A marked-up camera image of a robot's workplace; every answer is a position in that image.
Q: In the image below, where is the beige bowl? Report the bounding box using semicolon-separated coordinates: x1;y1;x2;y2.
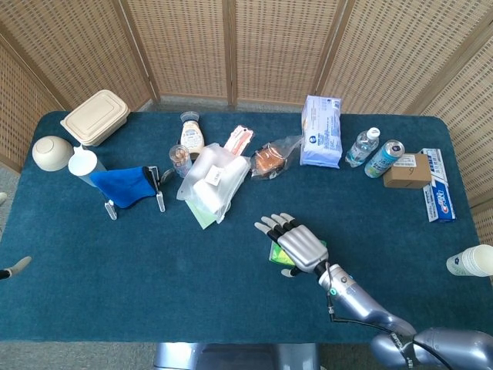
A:
31;135;75;172

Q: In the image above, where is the pink packaged item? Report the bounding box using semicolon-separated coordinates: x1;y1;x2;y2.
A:
225;124;256;157

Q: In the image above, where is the blue microfibre towel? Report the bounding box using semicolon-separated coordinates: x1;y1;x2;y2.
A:
89;166;156;210

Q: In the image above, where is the translucent squeeze bottle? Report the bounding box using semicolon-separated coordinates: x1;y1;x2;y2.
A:
68;145;112;190

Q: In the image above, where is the stack of paper cups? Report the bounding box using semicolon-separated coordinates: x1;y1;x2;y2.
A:
446;244;493;278

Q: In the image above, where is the frosted white zip bag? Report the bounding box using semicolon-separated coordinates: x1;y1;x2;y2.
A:
176;142;252;225

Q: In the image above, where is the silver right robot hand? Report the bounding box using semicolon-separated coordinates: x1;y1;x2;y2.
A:
254;212;331;279

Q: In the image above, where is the beige lidded lunch box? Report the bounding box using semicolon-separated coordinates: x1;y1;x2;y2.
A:
60;89;131;147

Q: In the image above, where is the light blue drink can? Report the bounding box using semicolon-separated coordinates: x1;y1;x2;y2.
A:
364;139;406;180

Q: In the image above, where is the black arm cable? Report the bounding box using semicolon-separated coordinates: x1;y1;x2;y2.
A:
325;261;419;370

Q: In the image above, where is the green yellow tissue pack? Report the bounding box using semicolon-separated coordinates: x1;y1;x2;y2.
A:
267;238;329;269

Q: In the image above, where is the woven bamboo folding screen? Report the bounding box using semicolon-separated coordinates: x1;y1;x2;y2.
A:
0;0;493;247

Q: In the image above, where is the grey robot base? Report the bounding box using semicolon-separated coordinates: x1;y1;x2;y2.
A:
153;341;321;370

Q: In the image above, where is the white folding rack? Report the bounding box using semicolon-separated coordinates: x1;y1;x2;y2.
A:
102;164;167;221

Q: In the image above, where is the bread in clear bag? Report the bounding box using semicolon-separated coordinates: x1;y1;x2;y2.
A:
249;134;304;181

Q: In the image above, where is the clear snack jar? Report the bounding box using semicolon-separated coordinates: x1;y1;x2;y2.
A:
168;144;193;179

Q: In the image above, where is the blue white toothpaste box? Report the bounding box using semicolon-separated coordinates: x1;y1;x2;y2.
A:
421;147;458;224

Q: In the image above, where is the clear water bottle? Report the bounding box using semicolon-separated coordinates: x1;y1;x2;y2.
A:
344;127;381;169

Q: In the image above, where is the small cardboard box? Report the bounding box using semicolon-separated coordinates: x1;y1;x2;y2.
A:
382;153;433;190

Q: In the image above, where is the pale blue tissue pack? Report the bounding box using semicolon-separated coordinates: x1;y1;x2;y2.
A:
299;94;344;170

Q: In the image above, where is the mayonnaise squeeze bottle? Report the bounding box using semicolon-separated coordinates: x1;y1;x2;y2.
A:
179;111;206;160

